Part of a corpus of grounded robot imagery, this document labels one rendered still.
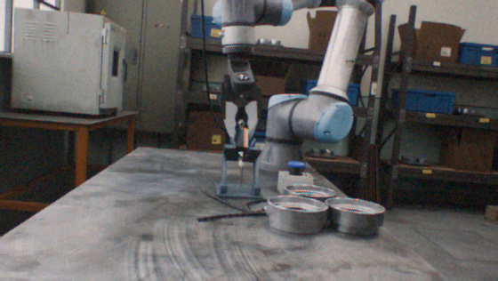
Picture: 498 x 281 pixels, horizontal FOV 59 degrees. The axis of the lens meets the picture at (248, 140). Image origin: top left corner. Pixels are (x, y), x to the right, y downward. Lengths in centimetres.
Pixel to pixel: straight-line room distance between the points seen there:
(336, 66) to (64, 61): 207
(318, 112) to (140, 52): 357
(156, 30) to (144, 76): 47
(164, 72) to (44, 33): 179
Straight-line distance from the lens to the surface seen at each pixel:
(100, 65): 296
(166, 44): 461
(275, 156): 131
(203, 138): 430
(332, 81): 126
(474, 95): 556
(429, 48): 474
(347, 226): 78
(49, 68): 304
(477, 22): 561
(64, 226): 73
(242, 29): 100
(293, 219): 73
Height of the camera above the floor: 102
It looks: 6 degrees down
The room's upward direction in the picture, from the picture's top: 5 degrees clockwise
